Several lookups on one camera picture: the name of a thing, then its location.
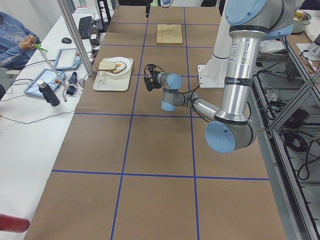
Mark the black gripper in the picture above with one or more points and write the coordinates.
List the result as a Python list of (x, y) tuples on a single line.
[(156, 80)]

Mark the white round plate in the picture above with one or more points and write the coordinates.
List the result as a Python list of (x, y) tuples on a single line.
[(118, 58)]

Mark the bread slice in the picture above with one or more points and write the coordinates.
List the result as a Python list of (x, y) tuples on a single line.
[(107, 66), (116, 72)]

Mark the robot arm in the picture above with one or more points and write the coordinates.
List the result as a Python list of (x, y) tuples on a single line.
[(251, 21), (163, 3)]

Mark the bread slice under egg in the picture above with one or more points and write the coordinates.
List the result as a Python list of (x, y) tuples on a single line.
[(116, 72)]

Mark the wooden cutting board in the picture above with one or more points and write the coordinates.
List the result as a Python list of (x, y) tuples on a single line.
[(169, 34)]

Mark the small black box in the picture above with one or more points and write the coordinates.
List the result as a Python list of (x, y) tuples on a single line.
[(94, 39)]

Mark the black keyboard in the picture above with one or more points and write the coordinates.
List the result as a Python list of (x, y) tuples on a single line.
[(84, 27)]

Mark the fried egg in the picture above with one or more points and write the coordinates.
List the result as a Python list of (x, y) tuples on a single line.
[(120, 66)]

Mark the black computer mouse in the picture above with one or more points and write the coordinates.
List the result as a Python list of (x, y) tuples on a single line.
[(66, 40)]

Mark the cream bear tray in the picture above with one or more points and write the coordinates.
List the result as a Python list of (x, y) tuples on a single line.
[(112, 83)]

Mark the far teach pendant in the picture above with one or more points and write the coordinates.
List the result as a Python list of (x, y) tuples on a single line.
[(67, 59)]

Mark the teach pendant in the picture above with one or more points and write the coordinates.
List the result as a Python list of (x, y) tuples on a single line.
[(47, 76), (67, 59)]

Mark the folded dark umbrella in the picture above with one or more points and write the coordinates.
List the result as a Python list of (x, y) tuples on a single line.
[(72, 83)]

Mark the near teach pendant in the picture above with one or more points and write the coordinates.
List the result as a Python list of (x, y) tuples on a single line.
[(47, 76)]

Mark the black water bottle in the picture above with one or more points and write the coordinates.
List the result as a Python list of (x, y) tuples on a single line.
[(48, 93)]

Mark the person in blue hoodie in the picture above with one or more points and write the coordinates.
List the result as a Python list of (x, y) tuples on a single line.
[(17, 43)]

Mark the red cylinder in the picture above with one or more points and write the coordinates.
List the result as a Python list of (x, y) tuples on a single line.
[(13, 224)]

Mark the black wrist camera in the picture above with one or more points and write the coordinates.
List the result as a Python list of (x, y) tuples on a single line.
[(149, 69)]

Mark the aluminium frame post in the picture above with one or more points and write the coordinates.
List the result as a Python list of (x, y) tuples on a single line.
[(73, 30)]

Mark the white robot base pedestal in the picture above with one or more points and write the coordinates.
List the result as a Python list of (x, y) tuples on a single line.
[(212, 75)]

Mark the green handled reacher grabber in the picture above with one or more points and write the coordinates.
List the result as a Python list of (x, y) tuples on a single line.
[(43, 51)]

